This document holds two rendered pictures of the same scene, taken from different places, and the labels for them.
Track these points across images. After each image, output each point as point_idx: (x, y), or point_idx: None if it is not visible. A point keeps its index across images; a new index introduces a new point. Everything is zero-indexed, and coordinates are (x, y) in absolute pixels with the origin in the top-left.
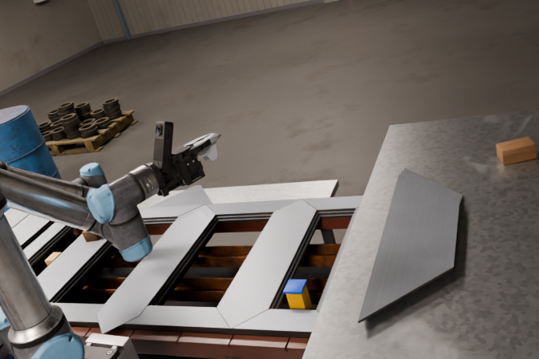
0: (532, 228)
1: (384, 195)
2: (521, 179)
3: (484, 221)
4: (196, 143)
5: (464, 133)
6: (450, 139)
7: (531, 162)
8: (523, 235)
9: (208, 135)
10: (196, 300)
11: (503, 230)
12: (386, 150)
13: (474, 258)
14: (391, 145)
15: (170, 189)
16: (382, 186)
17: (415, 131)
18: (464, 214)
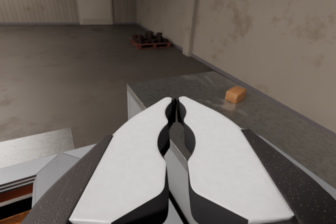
0: (316, 145)
1: None
2: (257, 112)
3: (286, 147)
4: (239, 187)
5: (184, 86)
6: (180, 90)
7: (245, 100)
8: (320, 152)
9: (167, 110)
10: None
11: (306, 151)
12: (145, 101)
13: (332, 184)
14: (145, 97)
15: None
16: (180, 132)
17: (151, 87)
18: None
